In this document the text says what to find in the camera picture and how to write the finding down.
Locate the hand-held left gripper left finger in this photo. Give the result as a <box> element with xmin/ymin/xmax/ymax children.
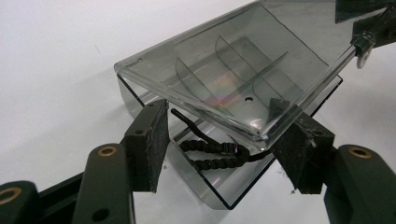
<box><xmin>71</xmin><ymin>98</ymin><xmax>171</xmax><ymax>224</ymax></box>

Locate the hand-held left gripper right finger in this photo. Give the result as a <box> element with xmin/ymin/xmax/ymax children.
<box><xmin>268</xmin><ymin>97</ymin><xmax>396</xmax><ymax>224</ymax></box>

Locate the clear plastic compartment box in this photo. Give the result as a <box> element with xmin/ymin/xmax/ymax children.
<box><xmin>113</xmin><ymin>0</ymin><xmax>375</xmax><ymax>211</ymax></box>

